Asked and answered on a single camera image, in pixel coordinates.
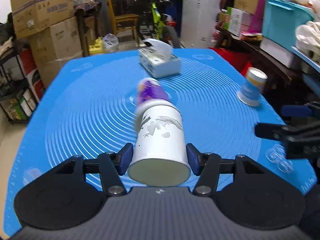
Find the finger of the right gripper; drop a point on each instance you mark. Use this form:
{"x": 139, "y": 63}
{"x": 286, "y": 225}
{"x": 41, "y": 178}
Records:
{"x": 270, "y": 131}
{"x": 299, "y": 111}

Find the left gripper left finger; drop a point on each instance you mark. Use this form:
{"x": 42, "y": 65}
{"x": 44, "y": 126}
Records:
{"x": 72, "y": 192}

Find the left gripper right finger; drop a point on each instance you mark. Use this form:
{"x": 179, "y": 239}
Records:
{"x": 245, "y": 191}

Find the white paper cup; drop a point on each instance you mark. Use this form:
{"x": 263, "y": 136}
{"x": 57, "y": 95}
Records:
{"x": 160, "y": 155}

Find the clear plastic cup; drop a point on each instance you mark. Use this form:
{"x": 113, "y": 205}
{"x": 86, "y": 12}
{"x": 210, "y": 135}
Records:
{"x": 31, "y": 174}

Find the blue yellow paper cup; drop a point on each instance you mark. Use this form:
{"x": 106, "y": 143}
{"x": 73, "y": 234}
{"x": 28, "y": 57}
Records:
{"x": 252, "y": 87}

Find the purple paper cup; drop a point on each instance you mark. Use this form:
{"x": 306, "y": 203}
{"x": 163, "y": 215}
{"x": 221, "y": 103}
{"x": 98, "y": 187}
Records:
{"x": 150, "y": 93}

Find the dark wooden side table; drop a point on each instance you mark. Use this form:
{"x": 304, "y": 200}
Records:
{"x": 278, "y": 73}

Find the blue silicone mat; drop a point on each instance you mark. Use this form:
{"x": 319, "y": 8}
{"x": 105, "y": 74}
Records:
{"x": 89, "y": 109}

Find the teal plastic storage bin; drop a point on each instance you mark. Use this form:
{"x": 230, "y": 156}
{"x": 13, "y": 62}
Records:
{"x": 281, "y": 18}

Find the green white carton box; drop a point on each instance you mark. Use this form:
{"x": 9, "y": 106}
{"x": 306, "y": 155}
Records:
{"x": 233, "y": 21}

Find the black metal shelf rack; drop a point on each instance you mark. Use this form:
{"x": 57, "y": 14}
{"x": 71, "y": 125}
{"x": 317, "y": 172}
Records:
{"x": 21, "y": 84}

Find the white chest freezer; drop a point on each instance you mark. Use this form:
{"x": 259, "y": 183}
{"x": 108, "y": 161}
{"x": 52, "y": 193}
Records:
{"x": 198, "y": 22}

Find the white tissue box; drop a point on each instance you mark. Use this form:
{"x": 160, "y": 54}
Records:
{"x": 158, "y": 59}

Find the yellow plastic jug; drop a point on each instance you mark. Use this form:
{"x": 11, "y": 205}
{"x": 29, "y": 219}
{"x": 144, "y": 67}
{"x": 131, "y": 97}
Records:
{"x": 97, "y": 48}

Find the lower cardboard box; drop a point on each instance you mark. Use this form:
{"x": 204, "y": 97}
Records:
{"x": 53, "y": 47}

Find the green black bicycle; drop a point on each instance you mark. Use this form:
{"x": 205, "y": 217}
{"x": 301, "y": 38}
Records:
{"x": 154, "y": 22}

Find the wooden chair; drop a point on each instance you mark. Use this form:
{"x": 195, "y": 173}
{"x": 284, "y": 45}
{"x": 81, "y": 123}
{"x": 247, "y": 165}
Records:
{"x": 123, "y": 23}

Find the top open cardboard box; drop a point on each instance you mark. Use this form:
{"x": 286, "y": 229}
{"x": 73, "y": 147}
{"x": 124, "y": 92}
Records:
{"x": 33, "y": 16}

